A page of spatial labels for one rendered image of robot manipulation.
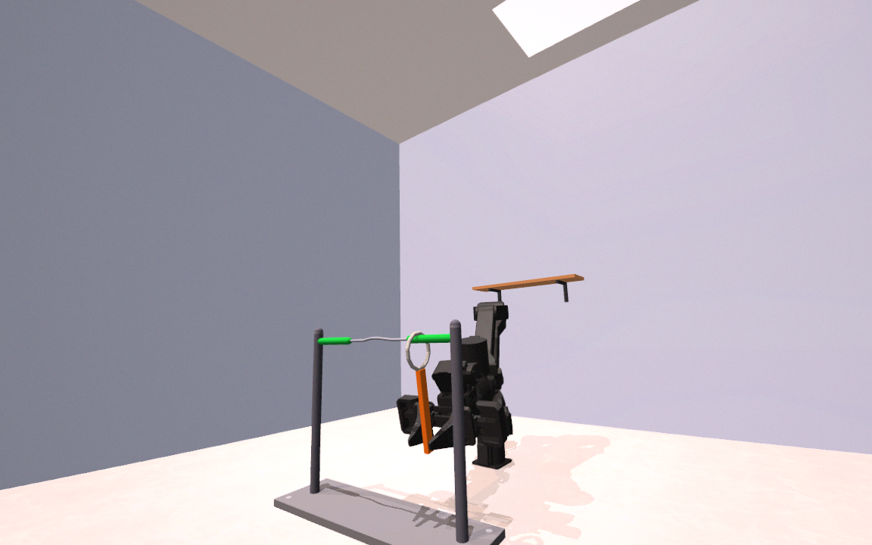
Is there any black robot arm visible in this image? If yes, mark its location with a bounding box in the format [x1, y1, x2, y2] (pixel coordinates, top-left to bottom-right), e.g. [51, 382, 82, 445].
[431, 301, 513, 469]

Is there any orange handle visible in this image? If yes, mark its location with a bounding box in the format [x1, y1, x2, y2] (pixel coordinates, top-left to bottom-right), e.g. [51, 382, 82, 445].
[405, 331, 433, 454]

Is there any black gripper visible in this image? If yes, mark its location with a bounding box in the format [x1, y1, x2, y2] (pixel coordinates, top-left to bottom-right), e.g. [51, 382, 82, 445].
[396, 388, 508, 450]

